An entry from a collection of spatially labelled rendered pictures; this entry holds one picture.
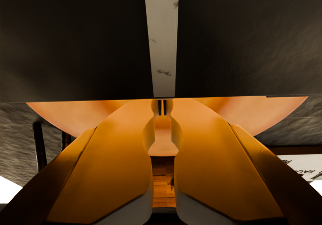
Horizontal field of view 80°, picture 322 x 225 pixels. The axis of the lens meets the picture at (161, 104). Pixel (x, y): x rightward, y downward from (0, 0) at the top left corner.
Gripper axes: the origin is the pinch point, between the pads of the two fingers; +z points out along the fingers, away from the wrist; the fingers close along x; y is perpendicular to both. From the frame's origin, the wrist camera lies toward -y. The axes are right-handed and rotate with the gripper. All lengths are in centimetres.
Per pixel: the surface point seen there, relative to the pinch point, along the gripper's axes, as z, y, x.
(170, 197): 1.5, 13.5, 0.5
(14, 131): 18.0, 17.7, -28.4
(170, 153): 0.7, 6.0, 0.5
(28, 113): 8.8, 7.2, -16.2
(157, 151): 0.6, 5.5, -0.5
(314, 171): 22, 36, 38
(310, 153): 18.9, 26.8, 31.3
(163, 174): 4.6, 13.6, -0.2
